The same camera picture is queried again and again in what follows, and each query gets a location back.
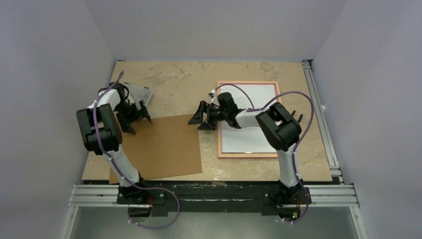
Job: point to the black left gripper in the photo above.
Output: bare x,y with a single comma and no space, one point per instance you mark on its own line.
125,122

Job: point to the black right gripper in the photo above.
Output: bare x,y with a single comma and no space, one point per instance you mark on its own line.
207,114

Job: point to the clear plastic organizer box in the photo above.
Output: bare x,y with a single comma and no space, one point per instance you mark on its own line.
140,96

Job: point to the pink wooden picture frame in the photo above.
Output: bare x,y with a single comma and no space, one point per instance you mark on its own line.
247,155

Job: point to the brown cardboard backing board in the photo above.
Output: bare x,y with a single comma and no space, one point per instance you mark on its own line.
167,147

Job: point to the sunset photo print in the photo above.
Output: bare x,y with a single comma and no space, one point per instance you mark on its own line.
250,138

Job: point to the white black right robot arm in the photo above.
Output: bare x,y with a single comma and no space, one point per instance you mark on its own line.
279,127

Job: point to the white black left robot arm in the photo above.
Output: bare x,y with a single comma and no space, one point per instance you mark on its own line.
103,122

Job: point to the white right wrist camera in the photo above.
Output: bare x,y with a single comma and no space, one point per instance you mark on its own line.
213,98

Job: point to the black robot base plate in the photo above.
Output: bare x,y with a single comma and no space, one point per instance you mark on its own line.
269,198

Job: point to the aluminium rail frame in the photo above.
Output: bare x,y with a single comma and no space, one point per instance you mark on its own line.
178,88

